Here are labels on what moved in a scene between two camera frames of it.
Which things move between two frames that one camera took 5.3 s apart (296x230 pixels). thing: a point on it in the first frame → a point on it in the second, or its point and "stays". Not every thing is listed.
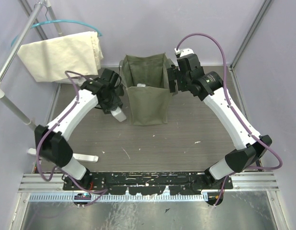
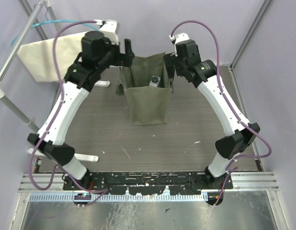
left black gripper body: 112,105 → 125,56
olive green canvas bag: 145,76 stays
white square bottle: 119,114 → 154,81
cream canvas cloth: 48,60 stays
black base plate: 148,183 stays
